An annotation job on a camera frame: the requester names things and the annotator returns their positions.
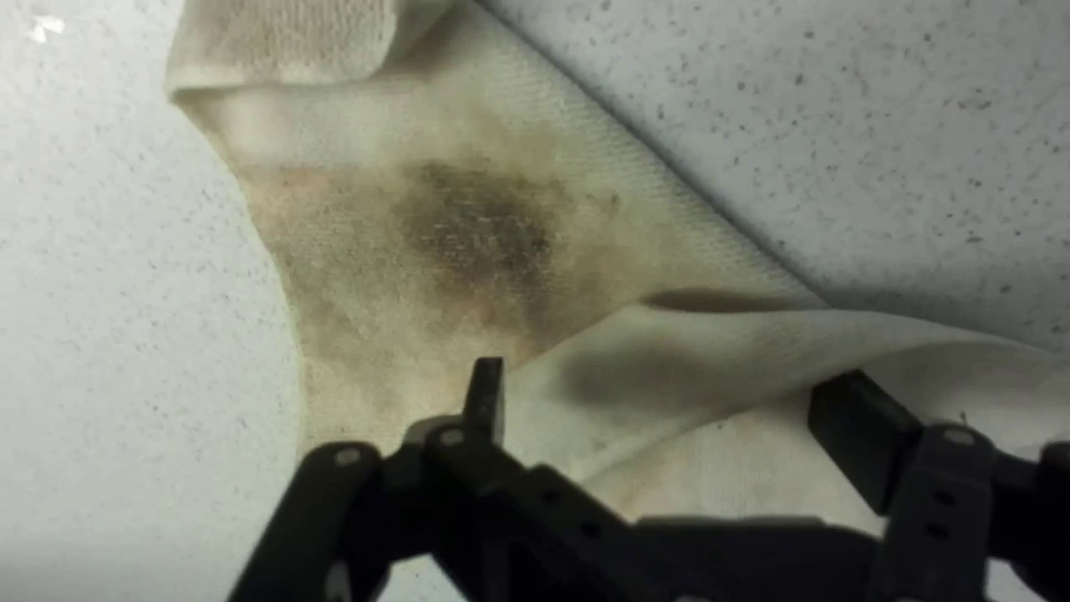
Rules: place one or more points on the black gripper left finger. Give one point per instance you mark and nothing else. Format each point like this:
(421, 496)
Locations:
(379, 522)

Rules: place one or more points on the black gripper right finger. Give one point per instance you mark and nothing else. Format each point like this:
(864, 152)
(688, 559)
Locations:
(959, 513)

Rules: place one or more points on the beige stained towel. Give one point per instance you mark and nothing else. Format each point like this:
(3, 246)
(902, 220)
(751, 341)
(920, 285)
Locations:
(446, 223)

